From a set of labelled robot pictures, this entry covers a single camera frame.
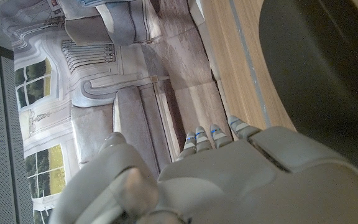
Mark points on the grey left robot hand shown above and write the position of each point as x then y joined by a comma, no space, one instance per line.
244,186

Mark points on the black oval case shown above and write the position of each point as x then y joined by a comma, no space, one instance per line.
322,62

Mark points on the printed living room backdrop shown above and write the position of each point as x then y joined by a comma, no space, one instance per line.
104,77

